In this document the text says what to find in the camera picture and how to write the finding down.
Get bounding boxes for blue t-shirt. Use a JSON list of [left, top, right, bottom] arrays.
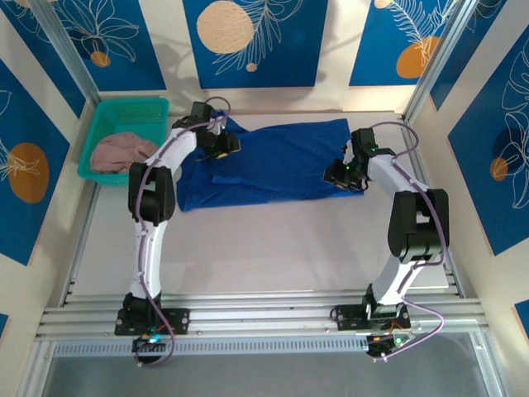
[[176, 117, 365, 213]]

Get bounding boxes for grey metal panel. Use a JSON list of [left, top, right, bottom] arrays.
[[39, 332, 491, 397]]

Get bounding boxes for blue poster white flower drawing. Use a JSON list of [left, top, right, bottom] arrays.
[[53, 0, 167, 93]]

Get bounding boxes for teal plastic basket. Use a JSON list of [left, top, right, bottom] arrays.
[[77, 98, 170, 187]]

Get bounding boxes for pink garment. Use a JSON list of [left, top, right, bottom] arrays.
[[89, 132, 161, 175]]

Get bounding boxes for wide aluminium base rail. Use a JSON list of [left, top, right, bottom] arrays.
[[35, 289, 488, 341]]

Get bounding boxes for blue poster with line drawing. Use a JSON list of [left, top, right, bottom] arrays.
[[429, 0, 509, 111]]

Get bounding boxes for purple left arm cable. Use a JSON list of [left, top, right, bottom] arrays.
[[134, 97, 232, 369]]

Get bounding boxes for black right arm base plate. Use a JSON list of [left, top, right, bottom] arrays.
[[332, 304, 412, 332]]

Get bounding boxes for blue poster orange circle fern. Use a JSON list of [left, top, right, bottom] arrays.
[[349, 0, 455, 87]]

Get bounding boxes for blue poster with leaf lines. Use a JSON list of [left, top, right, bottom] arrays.
[[0, 0, 88, 119]]

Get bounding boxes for blue poster navy circle lily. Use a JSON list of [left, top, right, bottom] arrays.
[[448, 36, 529, 256]]

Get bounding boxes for aluminium table edge rail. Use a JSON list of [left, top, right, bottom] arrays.
[[61, 117, 119, 307], [398, 117, 462, 297]]

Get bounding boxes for grey slotted cable duct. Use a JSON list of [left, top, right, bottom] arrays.
[[51, 335, 371, 357]]

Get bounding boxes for blue poster with beige circle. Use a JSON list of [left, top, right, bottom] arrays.
[[183, 0, 330, 90]]

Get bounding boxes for aluminium frame post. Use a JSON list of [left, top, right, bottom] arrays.
[[403, 0, 484, 125], [31, 0, 115, 127]]

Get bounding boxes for blue poster large orange circle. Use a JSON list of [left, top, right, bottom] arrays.
[[0, 57, 71, 265]]

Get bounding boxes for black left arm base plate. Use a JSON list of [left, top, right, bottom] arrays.
[[114, 308, 191, 336]]

